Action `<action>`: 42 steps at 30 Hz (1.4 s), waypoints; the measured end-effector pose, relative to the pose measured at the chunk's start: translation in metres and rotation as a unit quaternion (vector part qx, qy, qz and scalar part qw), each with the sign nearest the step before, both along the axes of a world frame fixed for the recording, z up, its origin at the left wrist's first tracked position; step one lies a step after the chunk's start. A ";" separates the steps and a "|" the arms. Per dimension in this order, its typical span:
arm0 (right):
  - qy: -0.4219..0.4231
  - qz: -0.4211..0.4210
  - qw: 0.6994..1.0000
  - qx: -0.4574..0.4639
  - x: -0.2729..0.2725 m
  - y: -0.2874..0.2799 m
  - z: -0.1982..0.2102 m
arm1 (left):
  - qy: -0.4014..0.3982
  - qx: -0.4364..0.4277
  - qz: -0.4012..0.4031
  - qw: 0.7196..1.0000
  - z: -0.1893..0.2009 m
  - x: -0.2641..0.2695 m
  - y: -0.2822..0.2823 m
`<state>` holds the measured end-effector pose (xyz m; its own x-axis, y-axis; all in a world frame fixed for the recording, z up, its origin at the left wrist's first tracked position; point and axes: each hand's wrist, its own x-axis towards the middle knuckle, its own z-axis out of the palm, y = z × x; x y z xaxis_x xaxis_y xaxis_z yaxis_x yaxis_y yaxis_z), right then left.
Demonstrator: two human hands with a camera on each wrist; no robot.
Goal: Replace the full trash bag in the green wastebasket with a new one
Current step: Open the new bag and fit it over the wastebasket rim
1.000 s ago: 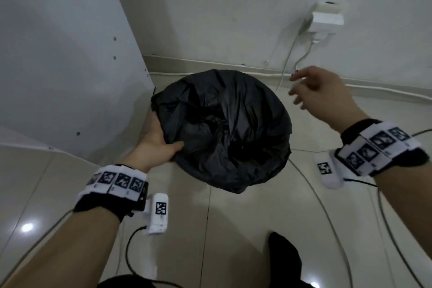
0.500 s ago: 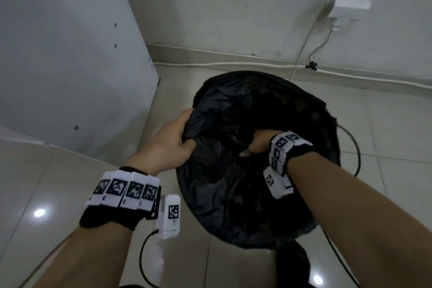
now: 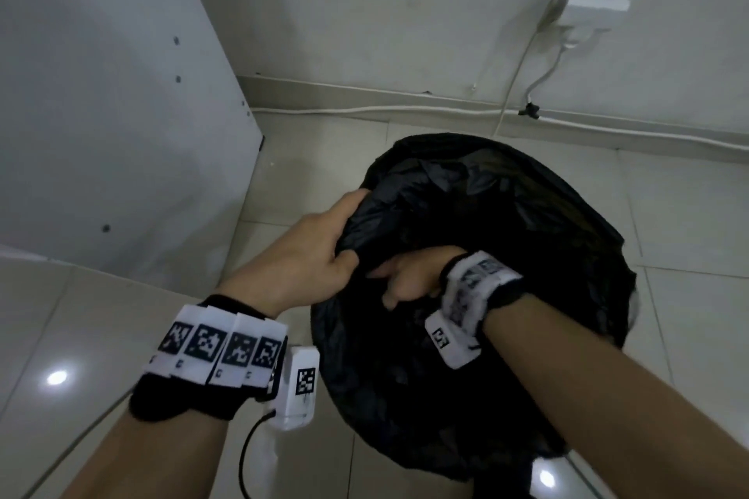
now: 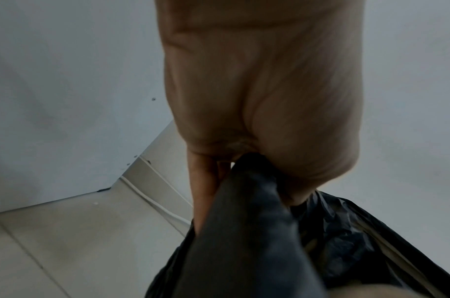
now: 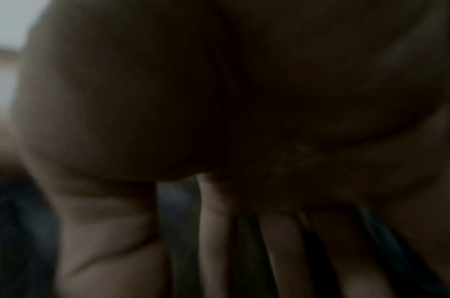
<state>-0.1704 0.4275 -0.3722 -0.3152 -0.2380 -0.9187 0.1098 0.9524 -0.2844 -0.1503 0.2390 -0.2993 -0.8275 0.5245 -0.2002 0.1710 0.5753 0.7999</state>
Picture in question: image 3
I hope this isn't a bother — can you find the white wall adapter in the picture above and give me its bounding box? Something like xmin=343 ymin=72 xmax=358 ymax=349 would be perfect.
xmin=547 ymin=0 xmax=632 ymax=47

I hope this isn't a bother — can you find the new black bin liner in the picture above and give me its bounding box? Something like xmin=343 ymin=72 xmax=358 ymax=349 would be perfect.
xmin=310 ymin=133 xmax=639 ymax=483

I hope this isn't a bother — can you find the black camera cable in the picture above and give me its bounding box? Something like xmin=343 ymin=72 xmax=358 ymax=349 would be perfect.
xmin=238 ymin=410 xmax=276 ymax=499

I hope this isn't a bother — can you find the white desk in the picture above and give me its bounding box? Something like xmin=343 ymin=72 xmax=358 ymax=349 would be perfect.
xmin=0 ymin=0 xmax=265 ymax=298

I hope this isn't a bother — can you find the person's right forearm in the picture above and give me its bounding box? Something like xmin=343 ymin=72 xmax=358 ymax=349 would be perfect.
xmin=482 ymin=293 xmax=749 ymax=499

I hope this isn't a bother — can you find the person's right hand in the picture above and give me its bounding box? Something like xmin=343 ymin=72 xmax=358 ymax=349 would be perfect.
xmin=368 ymin=246 xmax=468 ymax=311

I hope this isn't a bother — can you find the person's left hand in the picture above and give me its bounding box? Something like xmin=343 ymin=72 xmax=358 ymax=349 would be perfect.
xmin=215 ymin=188 xmax=373 ymax=320

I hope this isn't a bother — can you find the black wristband with marker tags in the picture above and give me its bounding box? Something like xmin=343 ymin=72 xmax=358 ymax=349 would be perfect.
xmin=438 ymin=250 xmax=527 ymax=342
xmin=128 ymin=293 xmax=289 ymax=423

